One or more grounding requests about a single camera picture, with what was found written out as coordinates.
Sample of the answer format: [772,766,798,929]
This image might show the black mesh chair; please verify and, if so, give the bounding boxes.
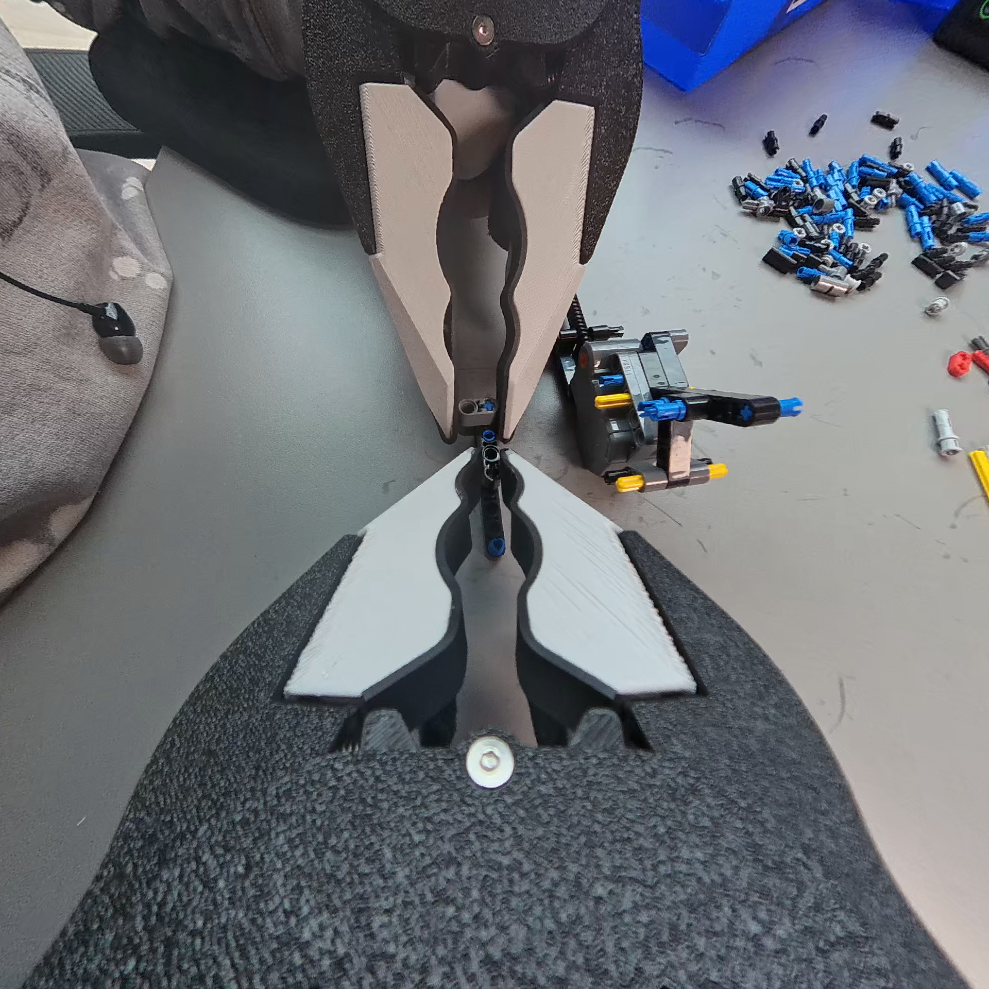
[22,48,157,137]

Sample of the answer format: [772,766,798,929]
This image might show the person's black pants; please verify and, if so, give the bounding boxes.
[88,31,358,230]

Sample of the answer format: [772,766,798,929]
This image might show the black toy brick beam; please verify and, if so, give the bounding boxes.
[475,429,513,559]

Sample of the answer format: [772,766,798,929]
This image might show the pile of blue black pins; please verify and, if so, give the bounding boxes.
[731,154,989,297]

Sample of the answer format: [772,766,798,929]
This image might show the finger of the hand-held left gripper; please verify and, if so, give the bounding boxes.
[498,98,598,442]
[359,81,458,446]

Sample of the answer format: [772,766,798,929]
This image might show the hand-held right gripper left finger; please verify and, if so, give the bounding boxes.
[284,448,474,701]

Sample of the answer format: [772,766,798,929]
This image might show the person's left forearm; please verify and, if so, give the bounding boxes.
[138,0,307,78]

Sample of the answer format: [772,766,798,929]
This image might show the black box with green print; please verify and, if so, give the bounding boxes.
[932,0,989,75]

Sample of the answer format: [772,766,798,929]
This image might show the blue plastic bin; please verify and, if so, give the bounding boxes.
[639,0,961,93]

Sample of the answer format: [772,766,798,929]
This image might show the grey toy brick assembly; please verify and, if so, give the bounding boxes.
[556,297,805,495]

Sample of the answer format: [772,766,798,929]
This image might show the person's grey printed sweater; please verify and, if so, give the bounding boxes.
[0,19,173,605]

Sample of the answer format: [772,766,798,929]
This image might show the black earphone with cable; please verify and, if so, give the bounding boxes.
[0,270,145,366]

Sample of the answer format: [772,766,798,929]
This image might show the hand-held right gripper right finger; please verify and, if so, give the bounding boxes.
[506,450,700,703]

